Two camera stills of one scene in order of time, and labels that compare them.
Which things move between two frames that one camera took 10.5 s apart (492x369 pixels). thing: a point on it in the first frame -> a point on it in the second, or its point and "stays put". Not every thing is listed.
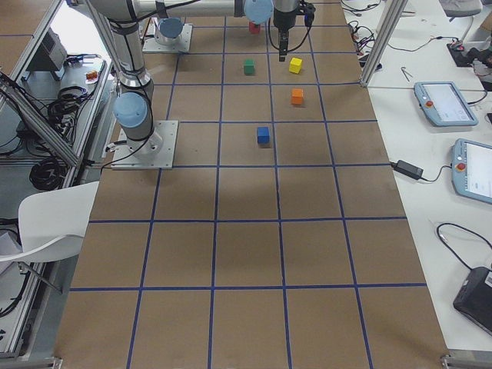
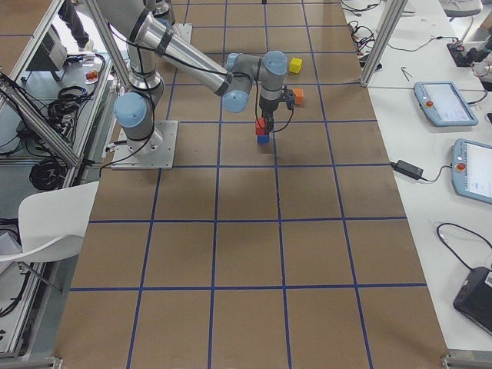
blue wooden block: (263, 135) stays put
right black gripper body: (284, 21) -> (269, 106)
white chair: (52, 224) stays put
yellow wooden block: (295, 65) stays put
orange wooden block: (297, 97) stays put
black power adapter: (408, 169) stays put
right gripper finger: (283, 44) -> (269, 124)
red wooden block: (254, 28) -> (260, 126)
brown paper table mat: (280, 237) stays put
